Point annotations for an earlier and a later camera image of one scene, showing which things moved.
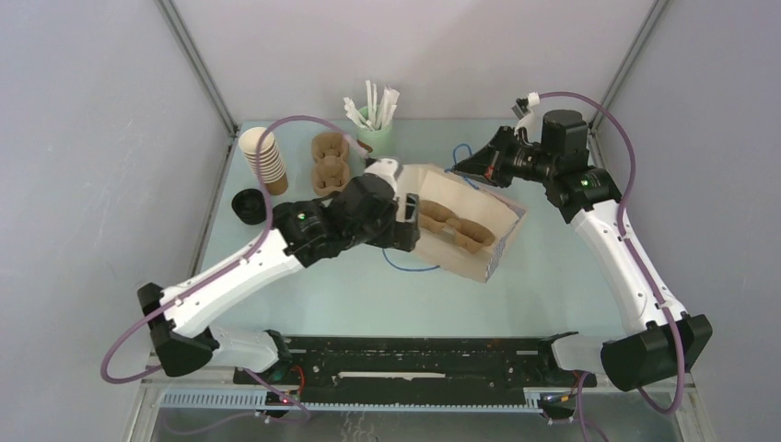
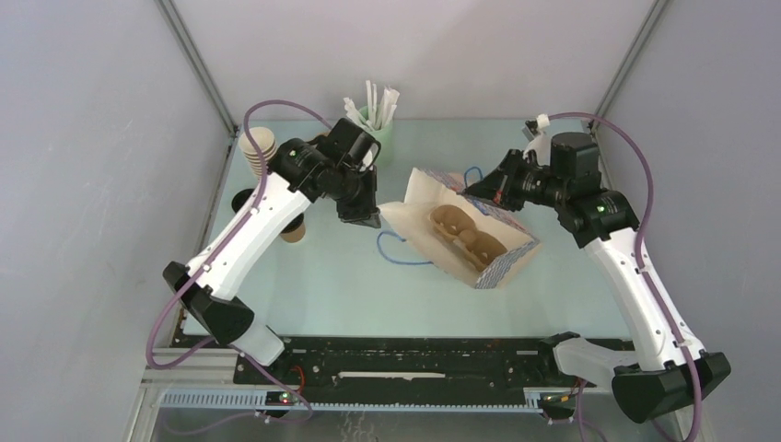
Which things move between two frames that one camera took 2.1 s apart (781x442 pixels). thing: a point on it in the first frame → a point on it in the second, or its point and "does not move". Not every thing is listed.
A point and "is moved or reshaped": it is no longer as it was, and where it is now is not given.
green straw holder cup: x=378 y=142 does not move
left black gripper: x=400 y=235 → x=367 y=213
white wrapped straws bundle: x=380 y=113 does not move
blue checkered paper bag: x=464 y=199 is moved or reshaped
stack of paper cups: x=273 y=173 does not move
